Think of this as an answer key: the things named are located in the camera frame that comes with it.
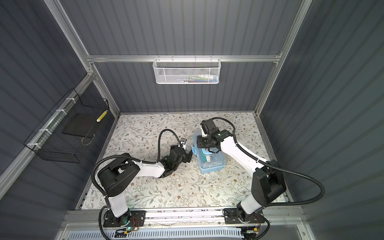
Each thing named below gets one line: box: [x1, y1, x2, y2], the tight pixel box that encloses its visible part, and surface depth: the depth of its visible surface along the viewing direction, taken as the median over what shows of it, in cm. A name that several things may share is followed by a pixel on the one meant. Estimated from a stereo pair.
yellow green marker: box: [96, 110, 108, 122], surface depth 83 cm
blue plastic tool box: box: [191, 129, 226, 174], surface depth 86 cm
